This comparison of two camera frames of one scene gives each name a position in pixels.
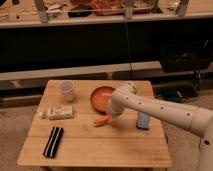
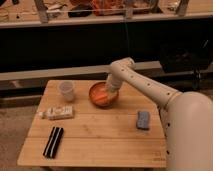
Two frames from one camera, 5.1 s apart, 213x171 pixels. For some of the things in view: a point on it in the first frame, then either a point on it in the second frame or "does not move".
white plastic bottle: (57, 112) does not move
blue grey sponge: (143, 121) does not move
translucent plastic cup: (66, 90) does not move
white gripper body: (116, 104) -> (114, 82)
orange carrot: (100, 120) -> (98, 96)
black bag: (183, 57) does not move
